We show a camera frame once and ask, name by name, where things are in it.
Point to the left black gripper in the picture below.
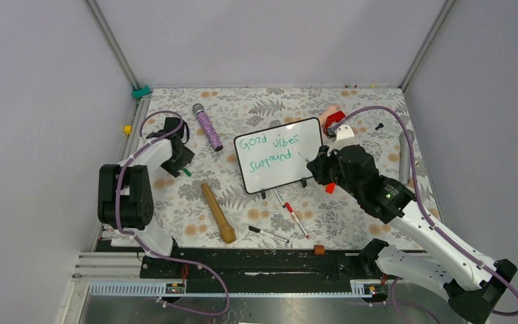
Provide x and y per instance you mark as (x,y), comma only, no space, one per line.
(173,168)

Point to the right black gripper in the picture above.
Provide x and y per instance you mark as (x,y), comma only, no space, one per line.
(318,165)

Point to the white whiteboard black frame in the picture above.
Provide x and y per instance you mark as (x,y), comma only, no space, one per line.
(269,158)

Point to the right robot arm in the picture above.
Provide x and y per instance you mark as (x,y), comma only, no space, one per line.
(469,281)

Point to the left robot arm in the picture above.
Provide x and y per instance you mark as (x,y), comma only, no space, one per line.
(125,199)

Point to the red rectangular block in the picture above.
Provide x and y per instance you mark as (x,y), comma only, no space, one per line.
(330,188)

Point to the purple glitter microphone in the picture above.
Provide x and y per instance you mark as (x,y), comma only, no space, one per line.
(206,124)

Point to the red square block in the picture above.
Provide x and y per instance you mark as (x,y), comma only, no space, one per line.
(331,121)

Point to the teal clamp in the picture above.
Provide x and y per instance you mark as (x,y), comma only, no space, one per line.
(141,92)

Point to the silver grey microphone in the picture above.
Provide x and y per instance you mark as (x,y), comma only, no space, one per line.
(405,158)

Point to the red capped marker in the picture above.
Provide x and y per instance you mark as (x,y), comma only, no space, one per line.
(297,219)

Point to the blue capped marker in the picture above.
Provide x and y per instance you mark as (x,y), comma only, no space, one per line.
(278,197)

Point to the brown small block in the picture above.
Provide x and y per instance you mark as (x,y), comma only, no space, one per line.
(319,249)

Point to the black capped marker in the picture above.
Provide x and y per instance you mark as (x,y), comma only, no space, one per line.
(266,233)

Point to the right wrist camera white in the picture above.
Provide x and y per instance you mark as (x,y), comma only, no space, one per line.
(344,137)

